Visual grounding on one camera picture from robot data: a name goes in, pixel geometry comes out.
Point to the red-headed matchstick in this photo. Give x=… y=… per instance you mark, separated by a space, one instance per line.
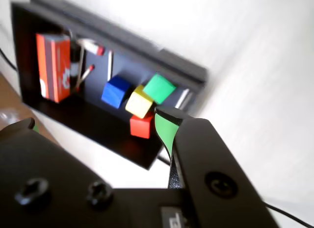
x=86 y=74

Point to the blue wooden cube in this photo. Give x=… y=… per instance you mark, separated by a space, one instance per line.
x=115 y=92

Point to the orange matchbox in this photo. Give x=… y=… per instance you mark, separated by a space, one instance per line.
x=55 y=68

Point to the green wooden cube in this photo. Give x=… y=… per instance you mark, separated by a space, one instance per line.
x=159 y=88

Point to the red wooden cube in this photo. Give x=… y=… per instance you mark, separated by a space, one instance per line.
x=140 y=127

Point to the pale wooden stick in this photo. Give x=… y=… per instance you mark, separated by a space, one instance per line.
x=110 y=65
x=184 y=98

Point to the yellow wooden cube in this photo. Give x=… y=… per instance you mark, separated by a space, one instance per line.
x=138 y=103

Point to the black cardboard box tray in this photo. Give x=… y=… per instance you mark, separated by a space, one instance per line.
x=98 y=130

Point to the white marker with red cap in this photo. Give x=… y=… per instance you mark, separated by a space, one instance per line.
x=96 y=48

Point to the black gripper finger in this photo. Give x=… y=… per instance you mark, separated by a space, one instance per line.
x=211 y=164
x=49 y=184

